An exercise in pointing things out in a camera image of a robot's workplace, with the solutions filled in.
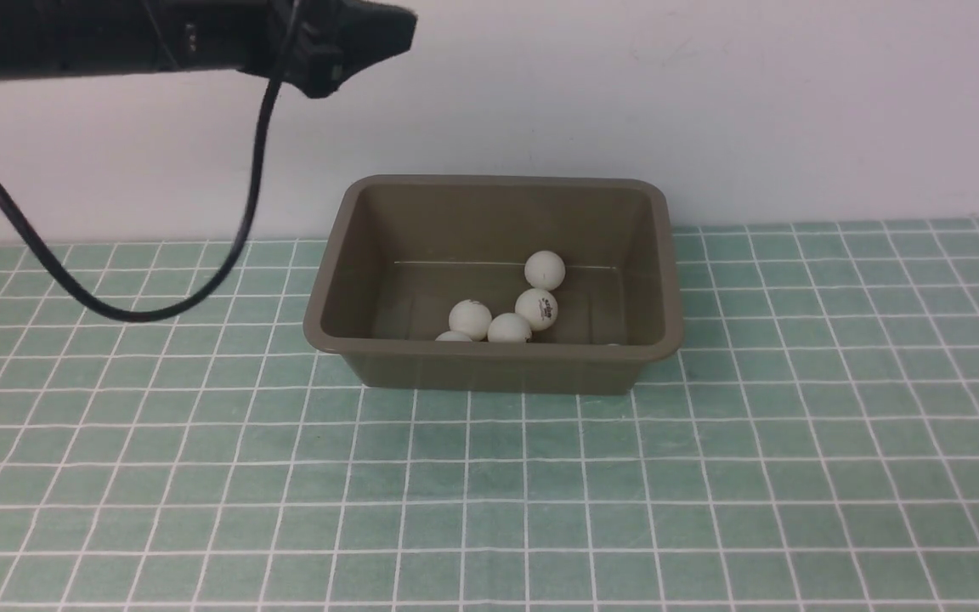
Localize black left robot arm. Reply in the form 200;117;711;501
0;1;418;99

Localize olive green plastic bin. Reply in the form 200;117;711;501
303;175;685;395

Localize black left camera cable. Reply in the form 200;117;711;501
0;0;303;324

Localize white ping-pong ball printed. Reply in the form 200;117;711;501
514;287;559;332

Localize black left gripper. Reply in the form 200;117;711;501
0;1;418;99

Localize green checked tablecloth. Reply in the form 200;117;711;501
0;219;979;611

